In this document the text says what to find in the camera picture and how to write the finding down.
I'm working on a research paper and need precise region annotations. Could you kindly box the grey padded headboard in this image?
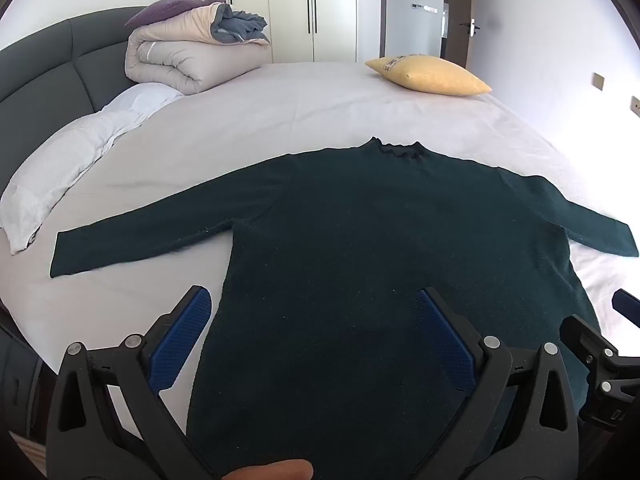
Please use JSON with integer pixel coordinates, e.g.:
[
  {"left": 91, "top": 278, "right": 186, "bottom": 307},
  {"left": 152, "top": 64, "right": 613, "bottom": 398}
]
[{"left": 0, "top": 6, "right": 151, "bottom": 181}]

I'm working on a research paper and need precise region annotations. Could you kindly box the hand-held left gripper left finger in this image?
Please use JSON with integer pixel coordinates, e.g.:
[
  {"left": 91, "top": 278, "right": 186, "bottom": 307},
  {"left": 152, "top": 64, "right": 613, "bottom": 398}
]
[{"left": 46, "top": 285, "right": 222, "bottom": 480}]

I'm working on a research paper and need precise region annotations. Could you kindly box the white pillow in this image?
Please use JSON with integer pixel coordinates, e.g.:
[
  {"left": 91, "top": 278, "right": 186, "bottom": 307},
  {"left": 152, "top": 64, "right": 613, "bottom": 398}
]
[{"left": 0, "top": 82, "right": 183, "bottom": 255}]

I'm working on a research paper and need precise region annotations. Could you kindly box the folded beige quilt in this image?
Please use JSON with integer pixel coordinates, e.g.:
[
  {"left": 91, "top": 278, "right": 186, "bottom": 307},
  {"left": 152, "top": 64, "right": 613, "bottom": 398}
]
[{"left": 124, "top": 2, "right": 273, "bottom": 96}]

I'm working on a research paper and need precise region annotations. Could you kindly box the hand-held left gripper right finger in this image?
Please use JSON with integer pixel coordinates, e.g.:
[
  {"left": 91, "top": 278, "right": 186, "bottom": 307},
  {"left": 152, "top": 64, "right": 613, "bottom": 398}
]
[{"left": 409, "top": 287, "right": 582, "bottom": 480}]

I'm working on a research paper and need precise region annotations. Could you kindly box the bed with white sheet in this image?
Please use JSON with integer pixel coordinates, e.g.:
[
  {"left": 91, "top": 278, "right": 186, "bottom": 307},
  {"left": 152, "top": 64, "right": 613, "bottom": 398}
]
[{"left": 0, "top": 60, "right": 640, "bottom": 441}]

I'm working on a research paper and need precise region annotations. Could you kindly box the purple pillow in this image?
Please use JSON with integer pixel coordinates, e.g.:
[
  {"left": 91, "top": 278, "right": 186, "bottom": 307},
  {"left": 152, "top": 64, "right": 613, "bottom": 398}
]
[{"left": 124, "top": 0, "right": 228, "bottom": 28}]

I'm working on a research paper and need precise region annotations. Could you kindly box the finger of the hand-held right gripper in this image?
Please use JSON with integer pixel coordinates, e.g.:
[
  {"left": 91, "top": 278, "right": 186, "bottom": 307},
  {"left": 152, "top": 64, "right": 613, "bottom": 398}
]
[
  {"left": 559, "top": 314, "right": 640, "bottom": 423},
  {"left": 612, "top": 287, "right": 640, "bottom": 328}
]

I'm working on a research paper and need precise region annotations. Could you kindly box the cream wardrobe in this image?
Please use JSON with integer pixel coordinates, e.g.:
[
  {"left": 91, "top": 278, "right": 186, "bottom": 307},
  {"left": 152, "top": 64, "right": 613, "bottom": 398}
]
[{"left": 190, "top": 0, "right": 383, "bottom": 65}]

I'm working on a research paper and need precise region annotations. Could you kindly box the dark green sweater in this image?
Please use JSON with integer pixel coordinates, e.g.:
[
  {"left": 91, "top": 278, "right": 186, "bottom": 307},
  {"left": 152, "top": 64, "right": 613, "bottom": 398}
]
[{"left": 49, "top": 137, "right": 640, "bottom": 480}]

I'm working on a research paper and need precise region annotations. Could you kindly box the person's left hand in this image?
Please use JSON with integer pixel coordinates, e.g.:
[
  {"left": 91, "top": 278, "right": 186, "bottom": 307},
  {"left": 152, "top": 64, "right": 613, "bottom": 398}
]
[{"left": 221, "top": 459, "right": 315, "bottom": 480}]

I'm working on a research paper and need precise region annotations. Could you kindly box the brown wooden door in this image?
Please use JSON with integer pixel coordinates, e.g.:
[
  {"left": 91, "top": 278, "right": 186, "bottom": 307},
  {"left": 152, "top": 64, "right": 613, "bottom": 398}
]
[{"left": 440, "top": 0, "right": 482, "bottom": 70}]

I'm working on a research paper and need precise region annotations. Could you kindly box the yellow pillow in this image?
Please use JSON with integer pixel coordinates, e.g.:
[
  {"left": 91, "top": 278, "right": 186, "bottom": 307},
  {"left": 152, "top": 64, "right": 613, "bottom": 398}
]
[{"left": 364, "top": 54, "right": 493, "bottom": 97}]

